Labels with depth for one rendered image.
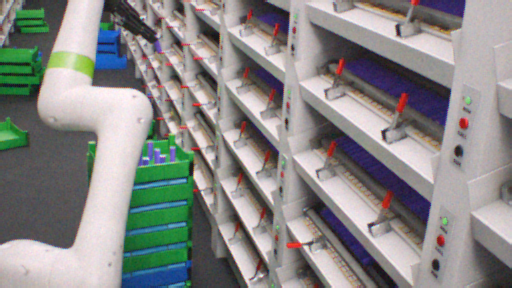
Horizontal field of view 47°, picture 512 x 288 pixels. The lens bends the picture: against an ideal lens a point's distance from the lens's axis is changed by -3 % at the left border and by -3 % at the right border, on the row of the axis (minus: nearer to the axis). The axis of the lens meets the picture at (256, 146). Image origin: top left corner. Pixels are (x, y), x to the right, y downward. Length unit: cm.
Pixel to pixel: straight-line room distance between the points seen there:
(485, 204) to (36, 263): 91
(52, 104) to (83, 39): 18
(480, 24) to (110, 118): 87
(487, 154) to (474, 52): 14
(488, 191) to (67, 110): 97
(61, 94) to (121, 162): 23
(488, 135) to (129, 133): 84
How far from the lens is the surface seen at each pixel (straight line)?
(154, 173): 194
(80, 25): 156
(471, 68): 89
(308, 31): 147
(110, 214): 137
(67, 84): 150
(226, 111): 221
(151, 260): 208
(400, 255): 114
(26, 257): 138
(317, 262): 146
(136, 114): 143
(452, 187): 94
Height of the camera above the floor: 128
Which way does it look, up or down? 21 degrees down
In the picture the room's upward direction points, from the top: 4 degrees clockwise
